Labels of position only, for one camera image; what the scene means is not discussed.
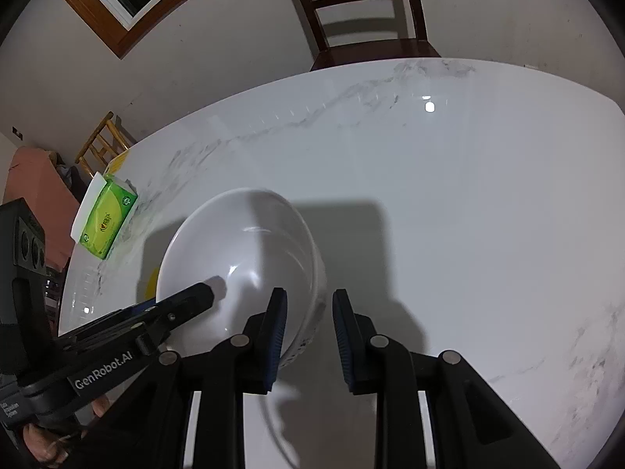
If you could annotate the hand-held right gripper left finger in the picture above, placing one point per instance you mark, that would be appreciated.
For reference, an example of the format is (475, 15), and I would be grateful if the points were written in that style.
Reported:
(274, 347)

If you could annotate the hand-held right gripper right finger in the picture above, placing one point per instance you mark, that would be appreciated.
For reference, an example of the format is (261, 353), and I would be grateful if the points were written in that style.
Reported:
(342, 342)

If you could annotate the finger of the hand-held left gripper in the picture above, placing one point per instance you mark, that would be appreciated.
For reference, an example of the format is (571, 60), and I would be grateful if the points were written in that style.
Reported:
(112, 322)
(188, 303)

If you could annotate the white pink rabbit bowl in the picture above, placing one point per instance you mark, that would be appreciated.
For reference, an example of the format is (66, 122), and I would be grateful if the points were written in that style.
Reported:
(254, 249)

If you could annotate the person's left hand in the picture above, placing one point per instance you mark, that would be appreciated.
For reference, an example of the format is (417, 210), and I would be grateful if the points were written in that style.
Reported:
(44, 447)

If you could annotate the yellow sticker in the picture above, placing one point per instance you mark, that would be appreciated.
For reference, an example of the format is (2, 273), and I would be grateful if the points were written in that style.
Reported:
(152, 283)

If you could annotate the green tissue pack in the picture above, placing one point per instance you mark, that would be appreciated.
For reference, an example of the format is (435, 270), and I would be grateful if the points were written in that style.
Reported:
(107, 217)

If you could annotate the bamboo chair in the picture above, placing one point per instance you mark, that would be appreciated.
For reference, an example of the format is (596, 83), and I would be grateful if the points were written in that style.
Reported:
(102, 144)

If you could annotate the dark wooden slat-back chair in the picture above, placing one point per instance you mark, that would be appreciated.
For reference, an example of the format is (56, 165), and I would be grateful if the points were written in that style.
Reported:
(366, 14)

